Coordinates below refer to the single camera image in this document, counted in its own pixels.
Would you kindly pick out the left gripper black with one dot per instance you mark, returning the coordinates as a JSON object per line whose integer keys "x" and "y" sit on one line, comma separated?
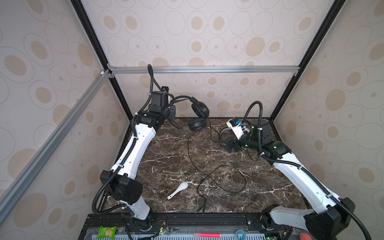
{"x": 172, "y": 109}

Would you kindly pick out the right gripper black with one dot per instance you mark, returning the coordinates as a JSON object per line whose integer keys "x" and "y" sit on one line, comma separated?
{"x": 234, "y": 141}

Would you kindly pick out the black blue headphones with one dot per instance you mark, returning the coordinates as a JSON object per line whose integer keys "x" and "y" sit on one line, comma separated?
{"x": 196, "y": 125}

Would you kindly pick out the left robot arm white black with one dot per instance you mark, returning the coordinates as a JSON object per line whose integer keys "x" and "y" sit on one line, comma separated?
{"x": 120, "y": 181}

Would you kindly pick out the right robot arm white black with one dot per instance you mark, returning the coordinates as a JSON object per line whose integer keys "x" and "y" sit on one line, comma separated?
{"x": 328, "y": 215}

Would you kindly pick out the white ceramic spoon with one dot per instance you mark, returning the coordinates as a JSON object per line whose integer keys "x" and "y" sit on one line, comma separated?
{"x": 182, "y": 186}

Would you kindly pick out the blue tape roll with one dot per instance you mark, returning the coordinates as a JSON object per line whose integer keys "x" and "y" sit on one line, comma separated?
{"x": 240, "y": 235}

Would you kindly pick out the red round object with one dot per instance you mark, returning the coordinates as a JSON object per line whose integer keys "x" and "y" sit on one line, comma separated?
{"x": 304, "y": 236}

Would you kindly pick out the pink pen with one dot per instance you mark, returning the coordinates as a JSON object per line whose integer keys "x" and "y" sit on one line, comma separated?
{"x": 207, "y": 235}

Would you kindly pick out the green snack packet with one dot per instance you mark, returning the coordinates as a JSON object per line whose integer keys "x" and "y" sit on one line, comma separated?
{"x": 106, "y": 233}

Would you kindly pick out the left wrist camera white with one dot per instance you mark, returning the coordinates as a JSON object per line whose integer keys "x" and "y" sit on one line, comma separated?
{"x": 165, "y": 90}

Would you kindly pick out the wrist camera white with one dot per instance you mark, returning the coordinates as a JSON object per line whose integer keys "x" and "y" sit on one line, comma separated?
{"x": 237, "y": 127}
{"x": 165, "y": 90}

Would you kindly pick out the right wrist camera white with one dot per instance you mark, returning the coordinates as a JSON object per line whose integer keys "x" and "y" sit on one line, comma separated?
{"x": 237, "y": 127}

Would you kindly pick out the horizontal aluminium rail back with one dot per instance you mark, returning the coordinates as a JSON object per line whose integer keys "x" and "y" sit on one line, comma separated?
{"x": 206, "y": 70}

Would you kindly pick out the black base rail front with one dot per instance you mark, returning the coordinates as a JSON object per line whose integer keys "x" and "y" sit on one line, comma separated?
{"x": 183, "y": 226}

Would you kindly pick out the aluminium rail left wall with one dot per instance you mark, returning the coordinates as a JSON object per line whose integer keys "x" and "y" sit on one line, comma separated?
{"x": 24, "y": 180}

